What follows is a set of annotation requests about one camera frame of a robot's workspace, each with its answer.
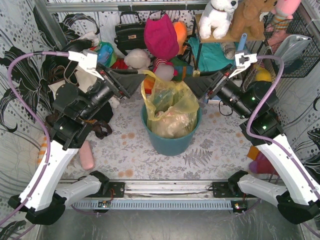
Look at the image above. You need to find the yellow trash bag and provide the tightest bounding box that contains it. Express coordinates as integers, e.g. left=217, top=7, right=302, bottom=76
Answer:
left=141, top=70, right=200, bottom=131

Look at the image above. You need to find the teal trash bin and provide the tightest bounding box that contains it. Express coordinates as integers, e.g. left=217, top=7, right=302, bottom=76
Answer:
left=140, top=105, right=202, bottom=157

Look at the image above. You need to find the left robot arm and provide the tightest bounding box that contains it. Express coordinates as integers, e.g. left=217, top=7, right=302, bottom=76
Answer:
left=8, top=64, right=145, bottom=225

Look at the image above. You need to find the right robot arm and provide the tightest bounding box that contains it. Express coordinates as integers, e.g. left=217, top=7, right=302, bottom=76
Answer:
left=184, top=70, right=320, bottom=225

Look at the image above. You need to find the colourful printed bag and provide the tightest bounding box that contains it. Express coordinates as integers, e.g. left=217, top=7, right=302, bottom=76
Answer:
left=95, top=41, right=117, bottom=68

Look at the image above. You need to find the cream canvas tote bag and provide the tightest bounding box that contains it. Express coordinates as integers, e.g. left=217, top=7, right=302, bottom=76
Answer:
left=49, top=61, right=97, bottom=99

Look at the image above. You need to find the brown leather bag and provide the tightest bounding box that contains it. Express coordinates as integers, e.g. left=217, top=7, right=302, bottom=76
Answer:
left=44, top=110, right=113, bottom=140

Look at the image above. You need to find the magenta fabric bag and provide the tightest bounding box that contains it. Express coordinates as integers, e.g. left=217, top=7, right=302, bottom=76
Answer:
left=144, top=13, right=179, bottom=61

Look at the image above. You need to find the red garment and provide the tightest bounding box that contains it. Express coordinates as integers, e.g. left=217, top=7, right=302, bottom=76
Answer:
left=111, top=58, right=128, bottom=70

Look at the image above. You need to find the teal folded cloth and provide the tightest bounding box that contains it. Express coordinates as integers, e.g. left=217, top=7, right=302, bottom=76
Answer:
left=198, top=43, right=234, bottom=72

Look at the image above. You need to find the rainbow striped cloth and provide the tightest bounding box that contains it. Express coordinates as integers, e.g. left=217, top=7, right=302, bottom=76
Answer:
left=143, top=57, right=194, bottom=95

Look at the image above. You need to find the cream plush bear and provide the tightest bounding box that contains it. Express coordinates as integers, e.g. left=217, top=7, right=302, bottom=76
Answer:
left=124, top=48, right=151, bottom=70

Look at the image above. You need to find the white pink plush doll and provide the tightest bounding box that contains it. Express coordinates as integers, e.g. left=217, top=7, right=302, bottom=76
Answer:
left=153, top=58, right=178, bottom=82

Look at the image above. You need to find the black leather handbag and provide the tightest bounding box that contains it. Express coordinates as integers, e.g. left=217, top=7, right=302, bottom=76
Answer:
left=114, top=11, right=147, bottom=56

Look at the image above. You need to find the black metal shelf rack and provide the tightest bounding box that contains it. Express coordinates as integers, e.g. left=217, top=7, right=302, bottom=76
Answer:
left=193, top=27, right=266, bottom=70

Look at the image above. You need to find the blue floor sweeper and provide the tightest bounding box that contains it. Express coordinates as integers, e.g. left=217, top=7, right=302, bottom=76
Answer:
left=236, top=33, right=248, bottom=52

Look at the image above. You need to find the orange plush toy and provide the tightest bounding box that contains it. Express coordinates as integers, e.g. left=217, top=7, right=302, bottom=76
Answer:
left=173, top=21, right=188, bottom=55

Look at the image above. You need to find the white plush dog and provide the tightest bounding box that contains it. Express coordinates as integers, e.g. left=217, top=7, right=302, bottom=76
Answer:
left=198, top=0, right=239, bottom=40

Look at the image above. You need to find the brown teddy bear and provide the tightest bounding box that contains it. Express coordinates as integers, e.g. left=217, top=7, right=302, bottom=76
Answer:
left=230, top=0, right=277, bottom=40

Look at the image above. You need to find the pink cylindrical plush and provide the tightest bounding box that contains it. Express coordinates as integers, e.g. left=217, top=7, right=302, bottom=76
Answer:
left=79, top=141, right=95, bottom=171

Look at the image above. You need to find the silver foil pouch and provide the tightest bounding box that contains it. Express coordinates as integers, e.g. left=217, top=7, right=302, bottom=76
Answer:
left=274, top=34, right=313, bottom=65

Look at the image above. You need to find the orange checkered cloth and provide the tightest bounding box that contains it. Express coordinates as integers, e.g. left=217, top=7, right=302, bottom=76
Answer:
left=37, top=136, right=48, bottom=165

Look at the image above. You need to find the purple orange sock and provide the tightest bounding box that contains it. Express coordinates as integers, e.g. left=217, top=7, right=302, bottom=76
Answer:
left=247, top=146, right=278, bottom=175

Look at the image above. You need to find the pink plush toy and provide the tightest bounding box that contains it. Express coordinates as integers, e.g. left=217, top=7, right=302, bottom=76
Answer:
left=270, top=0, right=301, bottom=30

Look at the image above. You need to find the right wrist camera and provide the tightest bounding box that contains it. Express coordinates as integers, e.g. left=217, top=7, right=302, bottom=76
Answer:
left=229, top=51, right=258, bottom=78

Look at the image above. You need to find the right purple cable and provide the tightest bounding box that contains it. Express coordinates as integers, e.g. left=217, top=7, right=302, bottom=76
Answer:
left=246, top=54, right=320, bottom=238

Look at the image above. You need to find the purple cable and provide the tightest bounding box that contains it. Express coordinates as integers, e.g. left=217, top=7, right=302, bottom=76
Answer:
left=246, top=54, right=320, bottom=238
left=0, top=51, right=72, bottom=231

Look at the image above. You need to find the black wire basket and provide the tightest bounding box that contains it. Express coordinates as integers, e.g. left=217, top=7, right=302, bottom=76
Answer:
left=264, top=12, right=320, bottom=78

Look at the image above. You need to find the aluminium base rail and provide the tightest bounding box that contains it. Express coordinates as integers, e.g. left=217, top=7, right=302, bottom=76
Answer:
left=59, top=178, right=307, bottom=201

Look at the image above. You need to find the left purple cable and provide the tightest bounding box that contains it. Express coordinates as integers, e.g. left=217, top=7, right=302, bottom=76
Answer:
left=0, top=51, right=72, bottom=231

